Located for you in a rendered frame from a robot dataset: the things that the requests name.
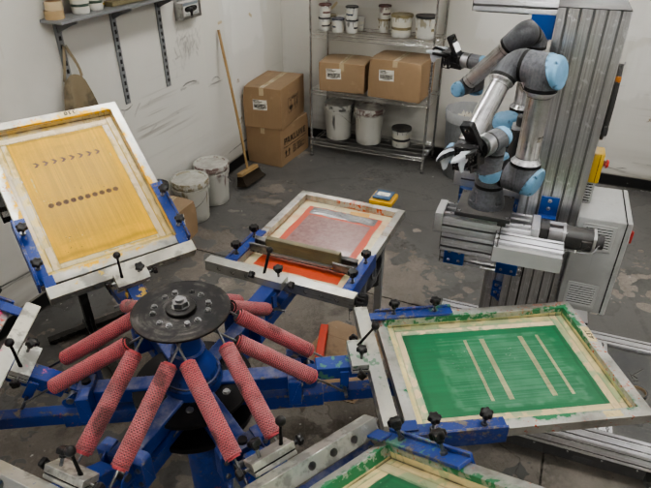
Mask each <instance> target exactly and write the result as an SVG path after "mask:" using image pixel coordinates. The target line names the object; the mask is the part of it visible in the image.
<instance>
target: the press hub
mask: <svg viewBox="0 0 651 488"><path fill-rule="evenodd" d="M230 311H231V301H230V298H229V296H228V295H227V294H226V292H225V291H224V290H222V289H221V288H219V287H218V286H215V285H213V284H210V283H207V282H203V281H179V282H173V283H169V284H165V285H162V286H160V287H158V288H156V289H154V290H151V291H149V292H148V293H146V294H145V295H144V296H142V297H141V298H140V299H139V300H138V301H137V302H136V304H135V305H134V307H133V309H132V311H131V314H130V322H131V326H132V327H133V329H134V330H135V332H136V333H137V334H138V335H139V336H140V337H142V338H143V339H146V340H148V341H151V342H155V343H160V344H172V346H171V348H170V358H169V360H167V359H166V357H165V356H164V354H163V353H162V352H160V353H158V354H157V355H155V356H154V357H153V358H151V359H150V360H149V361H148V362H147V363H146V364H145V365H144V366H143V367H142V368H141V369H140V371H139V373H138V374H137V377H145V376H155V374H156V372H157V370H158V368H159V366H160V364H161V362H164V361H167V362H170V361H171V358H172V356H173V354H174V352H175V349H176V344H181V343H182V344H181V346H180V347H181V349H182V351H183V353H184V355H185V357H186V359H187V360H188V359H195V360H196V361H197V363H198V365H199V367H200V369H201V372H202V374H203V376H204V378H205V380H206V382H207V384H208V386H209V388H210V390H211V392H213V391H214V393H215V394H216V395H217V397H218V398H219V399H220V401H221V402H222V403H223V404H224V406H225V407H226V408H227V410H228V411H229V412H230V414H231V415H232V417H233V418H234V419H235V421H236V422H237V423H238V425H239V426H240V427H241V428H242V430H243V429H244V428H245V427H246V425H247V424H248V422H249V421H250V419H251V417H252V414H251V412H250V410H249V408H248V406H247V405H242V404H243V403H244V399H243V397H242V395H241V393H240V391H239V389H238V387H237V385H236V383H230V384H221V381H222V378H223V371H222V370H229V369H228V367H227V365H226V363H225V362H224V360H223V358H221V360H220V361H219V359H218V358H217V357H216V356H215V355H214V354H212V353H211V352H210V351H209V350H210V348H211V347H212V346H213V345H214V344H215V343H216V342H212V341H203V340H201V338H202V337H204V336H206V335H208V334H210V333H212V332H213V331H215V330H216V329H218V328H219V327H220V326H221V325H222V324H223V323H224V322H225V321H226V319H227V318H228V316H229V314H230ZM183 362H184V360H183V358H182V356H181V354H180V352H179V351H178V352H177V354H176V356H175V358H174V360H173V362H172V364H174V365H175V366H176V368H177V371H176V373H175V375H174V377H173V379H172V381H171V383H170V386H169V388H168V390H167V392H166V395H165V397H164V399H163V401H164V400H165V399H166V398H167V397H168V396H169V395H170V397H172V398H175V399H178V400H183V401H184V403H183V405H182V406H181V407H180V408H179V409H178V411H177V412H176V413H175V414H174V415H173V416H172V418H171V419H170V420H169V421H168V423H167V424H166V425H165V429H169V430H176V431H183V432H182V433H181V434H180V436H179V437H178V438H177V439H176V441H175V442H174V443H173V444H172V446H171V447H170V453H176V454H188V458H189V463H190V468H191V473H192V477H193V482H194V487H195V488H229V486H228V482H224V480H223V479H222V477H221V476H220V474H218V472H217V466H216V460H215V453H214V448H215V447H216V446H215V443H214V441H213V440H212V439H211V438H210V437H209V435H208V434H207V432H206V431H205V429H204V428H203V427H207V425H206V423H205V420H204V418H203V416H202V413H201V411H200V409H199V407H198V405H197V403H196V401H195V399H194V397H193V395H192V393H191V391H190V389H189V387H188V385H187V383H186V381H185V380H184V378H183V376H182V374H181V372H180V370H179V367H180V364H181V363H183ZM146 391H147V390H146ZM146 391H135V392H132V397H133V402H134V405H135V408H136V410H138V408H139V406H140V403H141V401H142V399H143V397H144V395H145V393H146ZM163 401H162V403H163ZM162 403H161V404H162Z"/></svg>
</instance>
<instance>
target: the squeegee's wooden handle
mask: <svg viewBox="0 0 651 488"><path fill-rule="evenodd" d="M265 246H267V247H272V248H273V253H278V254H282V255H286V256H291V257H295V258H299V259H307V260H311V261H314V262H319V263H323V264H327V265H332V268H333V264H332V262H337V263H341V252H338V251H334V250H329V249H326V248H321V247H317V246H312V245H308V244H303V243H299V242H294V241H291V240H286V239H282V238H277V237H273V236H268V237H267V238H266V239H265Z"/></svg>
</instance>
